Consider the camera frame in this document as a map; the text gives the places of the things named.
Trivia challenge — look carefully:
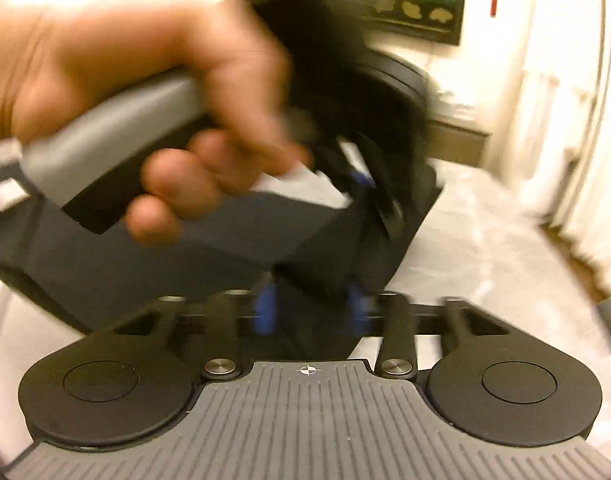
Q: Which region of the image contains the grey TV cabinet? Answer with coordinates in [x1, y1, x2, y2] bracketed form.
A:
[428, 116, 491, 168]

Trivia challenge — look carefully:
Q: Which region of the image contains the cream curtain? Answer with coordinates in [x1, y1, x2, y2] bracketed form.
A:
[503, 0, 611, 295]

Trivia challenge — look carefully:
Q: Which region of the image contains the black garment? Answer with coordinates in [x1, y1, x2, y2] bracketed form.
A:
[0, 159, 445, 361]

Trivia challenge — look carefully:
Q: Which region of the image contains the person's left hand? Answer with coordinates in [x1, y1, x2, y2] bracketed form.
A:
[0, 0, 310, 246]

